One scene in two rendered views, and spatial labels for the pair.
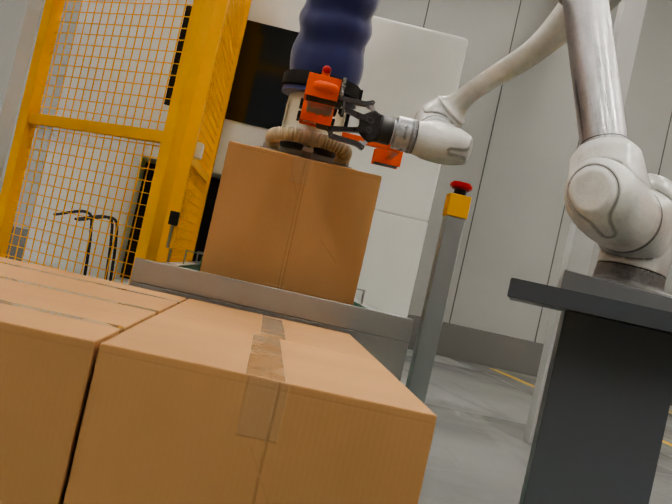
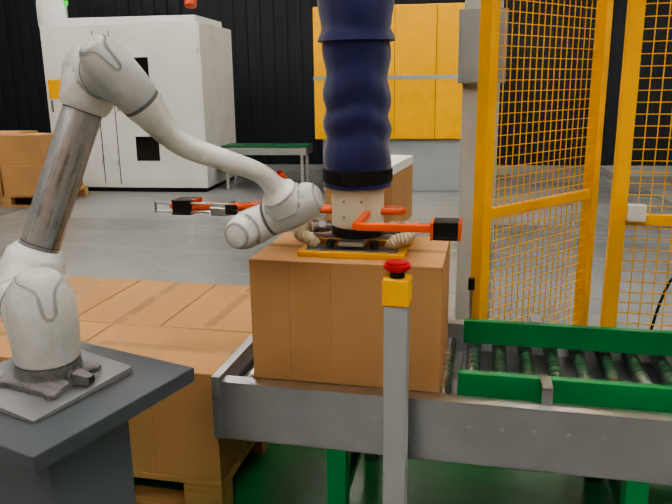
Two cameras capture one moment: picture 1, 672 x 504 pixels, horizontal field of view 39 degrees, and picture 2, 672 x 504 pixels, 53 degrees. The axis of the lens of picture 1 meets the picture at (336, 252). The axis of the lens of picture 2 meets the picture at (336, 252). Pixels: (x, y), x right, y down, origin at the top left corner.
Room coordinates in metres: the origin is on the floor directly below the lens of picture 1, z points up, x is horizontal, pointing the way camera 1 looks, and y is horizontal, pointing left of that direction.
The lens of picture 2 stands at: (3.28, -1.95, 1.47)
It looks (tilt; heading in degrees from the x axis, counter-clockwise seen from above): 14 degrees down; 107
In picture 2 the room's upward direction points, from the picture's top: 1 degrees counter-clockwise
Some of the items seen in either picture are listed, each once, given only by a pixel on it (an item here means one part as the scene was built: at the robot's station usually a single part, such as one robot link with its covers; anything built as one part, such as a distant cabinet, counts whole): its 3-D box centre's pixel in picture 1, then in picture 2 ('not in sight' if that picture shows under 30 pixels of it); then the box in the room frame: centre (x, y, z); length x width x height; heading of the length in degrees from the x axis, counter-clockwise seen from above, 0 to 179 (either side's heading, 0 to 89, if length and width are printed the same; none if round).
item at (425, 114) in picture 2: not in sight; (396, 100); (1.33, 7.71, 1.24); 2.22 x 0.91 x 2.48; 8
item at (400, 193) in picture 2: not in sight; (371, 191); (2.31, 2.10, 0.82); 0.60 x 0.40 x 0.40; 89
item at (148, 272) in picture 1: (273, 300); (253, 344); (2.35, 0.12, 0.58); 0.70 x 0.03 x 0.06; 94
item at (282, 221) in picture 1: (286, 237); (355, 305); (2.72, 0.15, 0.75); 0.60 x 0.40 x 0.40; 4
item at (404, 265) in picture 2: (460, 189); (397, 269); (2.96, -0.34, 1.02); 0.07 x 0.07 x 0.04
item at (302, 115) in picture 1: (316, 113); not in sight; (2.48, 0.13, 1.08); 0.10 x 0.08 x 0.06; 94
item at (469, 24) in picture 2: not in sight; (482, 46); (3.04, 1.09, 1.62); 0.20 x 0.05 x 0.30; 4
